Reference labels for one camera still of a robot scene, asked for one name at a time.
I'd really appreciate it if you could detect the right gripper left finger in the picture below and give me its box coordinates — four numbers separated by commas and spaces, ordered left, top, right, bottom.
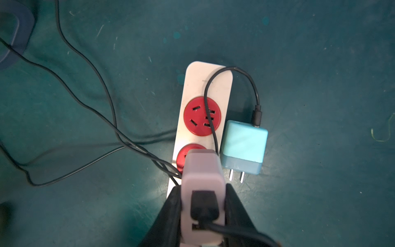
138, 186, 182, 247

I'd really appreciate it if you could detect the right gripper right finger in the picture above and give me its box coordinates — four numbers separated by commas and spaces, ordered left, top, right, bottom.
224, 183, 278, 247

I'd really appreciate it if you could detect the white red power strip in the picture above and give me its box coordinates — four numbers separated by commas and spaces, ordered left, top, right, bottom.
166, 61, 234, 198

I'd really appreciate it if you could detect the dark blue fan left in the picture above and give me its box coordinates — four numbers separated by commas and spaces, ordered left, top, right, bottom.
1, 1, 36, 55

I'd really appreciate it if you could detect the teal USB charger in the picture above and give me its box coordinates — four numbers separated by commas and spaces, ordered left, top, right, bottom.
220, 120, 268, 183

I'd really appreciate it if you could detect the thin black fan cable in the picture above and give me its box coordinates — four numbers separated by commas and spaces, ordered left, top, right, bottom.
0, 0, 183, 187

